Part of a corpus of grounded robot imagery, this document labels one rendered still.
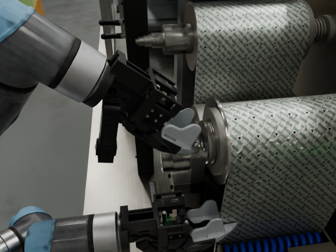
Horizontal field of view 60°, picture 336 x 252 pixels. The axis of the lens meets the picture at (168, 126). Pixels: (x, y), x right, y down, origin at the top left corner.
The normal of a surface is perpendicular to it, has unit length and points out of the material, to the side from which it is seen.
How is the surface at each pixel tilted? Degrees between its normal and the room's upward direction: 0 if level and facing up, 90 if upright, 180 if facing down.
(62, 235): 22
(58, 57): 68
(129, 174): 0
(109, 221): 1
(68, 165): 0
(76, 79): 81
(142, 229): 90
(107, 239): 44
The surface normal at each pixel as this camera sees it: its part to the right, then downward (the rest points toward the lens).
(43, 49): 0.42, 0.25
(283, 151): 0.15, 0.36
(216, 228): 0.18, 0.60
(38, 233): -0.02, -0.69
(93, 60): 0.62, -0.27
